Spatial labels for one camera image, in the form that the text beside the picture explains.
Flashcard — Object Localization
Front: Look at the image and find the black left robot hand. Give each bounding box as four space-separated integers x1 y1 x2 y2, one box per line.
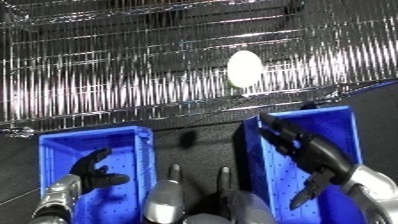
69 147 132 196

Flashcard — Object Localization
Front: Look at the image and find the white paper cup green band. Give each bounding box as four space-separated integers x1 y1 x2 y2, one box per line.
225 49 265 89

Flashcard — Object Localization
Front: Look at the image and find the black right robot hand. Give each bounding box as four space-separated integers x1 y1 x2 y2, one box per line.
257 113 361 211

